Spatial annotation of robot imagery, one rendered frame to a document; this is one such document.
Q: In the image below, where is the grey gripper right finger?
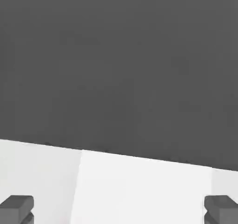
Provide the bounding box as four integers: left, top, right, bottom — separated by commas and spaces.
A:
204, 195, 238, 224

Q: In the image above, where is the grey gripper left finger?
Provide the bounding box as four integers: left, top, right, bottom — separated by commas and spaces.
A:
0, 195, 35, 224

